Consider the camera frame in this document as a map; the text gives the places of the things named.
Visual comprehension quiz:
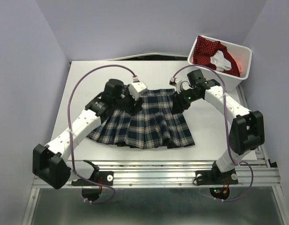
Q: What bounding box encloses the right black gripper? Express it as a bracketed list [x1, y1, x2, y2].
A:
[170, 88, 201, 115]

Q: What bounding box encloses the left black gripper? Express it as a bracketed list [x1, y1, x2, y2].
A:
[113, 84, 144, 116]

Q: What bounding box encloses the navy plaid pleated skirt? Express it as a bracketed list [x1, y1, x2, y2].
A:
[87, 89, 195, 150]

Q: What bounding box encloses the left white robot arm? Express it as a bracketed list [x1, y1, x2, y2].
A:
[32, 78, 147, 189]

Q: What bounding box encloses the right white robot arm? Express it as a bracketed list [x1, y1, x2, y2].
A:
[169, 69, 265, 183]

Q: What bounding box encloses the white garment in bin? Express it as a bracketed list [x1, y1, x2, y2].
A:
[210, 49, 232, 72]

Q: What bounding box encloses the red polka dot skirt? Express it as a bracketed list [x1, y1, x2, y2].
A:
[192, 36, 241, 77]

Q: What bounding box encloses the white plastic bin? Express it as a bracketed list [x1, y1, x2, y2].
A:
[188, 36, 252, 92]

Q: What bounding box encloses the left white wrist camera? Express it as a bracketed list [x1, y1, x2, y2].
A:
[128, 81, 147, 101]

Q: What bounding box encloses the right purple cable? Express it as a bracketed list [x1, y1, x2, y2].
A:
[169, 65, 254, 203]

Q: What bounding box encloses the purple cable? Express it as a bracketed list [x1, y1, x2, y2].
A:
[67, 64, 116, 204]
[169, 65, 254, 203]

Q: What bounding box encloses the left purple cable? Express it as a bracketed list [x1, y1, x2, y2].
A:
[67, 64, 116, 204]

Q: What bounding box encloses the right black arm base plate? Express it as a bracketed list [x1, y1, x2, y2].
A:
[194, 164, 239, 201]

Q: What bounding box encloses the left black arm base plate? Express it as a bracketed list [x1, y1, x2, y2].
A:
[71, 160, 116, 204]

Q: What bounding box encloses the aluminium rail frame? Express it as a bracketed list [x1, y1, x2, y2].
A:
[22, 84, 286, 225]

